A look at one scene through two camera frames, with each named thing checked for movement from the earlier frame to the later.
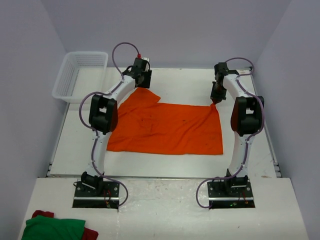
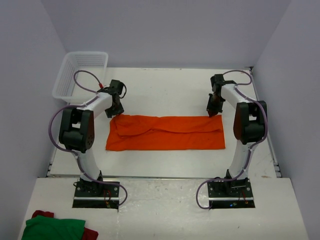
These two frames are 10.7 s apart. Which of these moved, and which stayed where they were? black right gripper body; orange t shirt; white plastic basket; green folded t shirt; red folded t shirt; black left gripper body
Moved: orange t shirt; black left gripper body; black right gripper body
Stayed: green folded t shirt; red folded t shirt; white plastic basket
